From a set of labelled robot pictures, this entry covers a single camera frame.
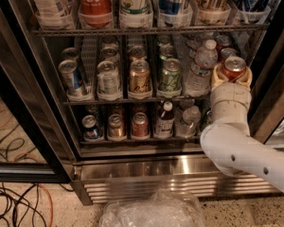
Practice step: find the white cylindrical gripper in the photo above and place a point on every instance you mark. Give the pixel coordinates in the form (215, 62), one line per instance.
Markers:
(231, 93)

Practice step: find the red coke can front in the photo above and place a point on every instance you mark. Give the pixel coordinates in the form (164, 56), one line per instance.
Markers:
(234, 68)

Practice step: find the red coke can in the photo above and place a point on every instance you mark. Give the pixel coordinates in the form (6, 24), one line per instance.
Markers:
(234, 68)
(223, 41)
(226, 53)

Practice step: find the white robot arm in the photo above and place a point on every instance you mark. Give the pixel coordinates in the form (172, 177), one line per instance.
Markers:
(226, 141)

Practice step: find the clear water bottle middle shelf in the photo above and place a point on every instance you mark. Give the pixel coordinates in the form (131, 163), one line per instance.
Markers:
(200, 71)

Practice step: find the clear water bottle shelf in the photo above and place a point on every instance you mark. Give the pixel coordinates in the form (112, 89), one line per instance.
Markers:
(200, 71)
(187, 121)

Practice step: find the right glass fridge door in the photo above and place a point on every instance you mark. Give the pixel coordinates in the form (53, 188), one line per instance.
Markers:
(267, 114)

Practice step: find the glass fridge door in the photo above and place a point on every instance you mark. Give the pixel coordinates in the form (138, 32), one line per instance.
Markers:
(31, 87)
(267, 114)

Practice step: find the green can bottom shelf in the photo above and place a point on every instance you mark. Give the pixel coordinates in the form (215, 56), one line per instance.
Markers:
(205, 121)

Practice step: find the clear water bottle bottom shelf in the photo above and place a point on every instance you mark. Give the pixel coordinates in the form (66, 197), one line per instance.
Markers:
(187, 121)

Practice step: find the green can front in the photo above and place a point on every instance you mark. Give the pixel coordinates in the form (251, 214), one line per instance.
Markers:
(170, 78)

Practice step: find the gold black can top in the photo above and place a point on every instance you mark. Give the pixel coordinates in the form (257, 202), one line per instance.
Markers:
(211, 12)

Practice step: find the blue white can top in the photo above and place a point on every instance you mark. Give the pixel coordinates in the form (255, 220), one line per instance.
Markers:
(251, 11)

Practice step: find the gold can front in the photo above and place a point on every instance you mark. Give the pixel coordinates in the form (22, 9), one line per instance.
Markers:
(139, 80)

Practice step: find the blue red can top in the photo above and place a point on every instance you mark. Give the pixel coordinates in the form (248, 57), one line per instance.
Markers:
(174, 13)

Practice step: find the orange can bottom shelf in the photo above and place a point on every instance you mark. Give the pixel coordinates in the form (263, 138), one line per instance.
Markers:
(140, 126)

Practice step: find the silver white can front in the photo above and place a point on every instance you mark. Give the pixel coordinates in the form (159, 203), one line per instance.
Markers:
(109, 84)

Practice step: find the silver white can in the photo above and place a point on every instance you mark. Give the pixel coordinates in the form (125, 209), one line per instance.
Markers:
(109, 84)
(108, 53)
(109, 41)

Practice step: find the gold can bottom shelf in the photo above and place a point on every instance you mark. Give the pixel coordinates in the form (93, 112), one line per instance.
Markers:
(116, 127)

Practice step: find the blue pepsi can bottom shelf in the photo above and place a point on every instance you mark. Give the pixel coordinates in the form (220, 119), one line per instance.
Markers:
(92, 130)

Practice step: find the blue silver can front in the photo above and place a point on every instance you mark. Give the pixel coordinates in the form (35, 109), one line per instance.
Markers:
(73, 80)

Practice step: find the blue silver can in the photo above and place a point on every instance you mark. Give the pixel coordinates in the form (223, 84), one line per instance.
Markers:
(73, 80)
(71, 53)

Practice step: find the stainless fridge base grille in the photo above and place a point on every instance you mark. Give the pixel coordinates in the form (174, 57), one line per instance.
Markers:
(101, 181)

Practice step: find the left glass fridge door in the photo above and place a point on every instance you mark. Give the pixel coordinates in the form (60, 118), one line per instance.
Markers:
(31, 87)

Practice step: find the brown drink bottle white cap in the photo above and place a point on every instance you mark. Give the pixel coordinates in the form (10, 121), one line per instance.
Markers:
(164, 121)

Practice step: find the clear plastic bag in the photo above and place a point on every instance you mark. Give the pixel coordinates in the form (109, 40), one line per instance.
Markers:
(162, 209)

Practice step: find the large coca-cola bottle top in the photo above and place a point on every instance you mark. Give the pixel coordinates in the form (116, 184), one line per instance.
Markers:
(96, 13)

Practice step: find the white labelled bottle top left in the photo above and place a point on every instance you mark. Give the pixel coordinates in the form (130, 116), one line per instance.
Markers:
(56, 14)

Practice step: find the middle wire shelf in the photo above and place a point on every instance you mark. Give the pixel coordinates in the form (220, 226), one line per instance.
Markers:
(132, 100)

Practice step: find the wire shelf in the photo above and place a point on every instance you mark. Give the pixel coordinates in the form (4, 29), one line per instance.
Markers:
(146, 31)
(132, 100)

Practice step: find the top wire shelf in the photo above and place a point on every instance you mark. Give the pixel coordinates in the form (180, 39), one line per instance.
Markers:
(146, 31)

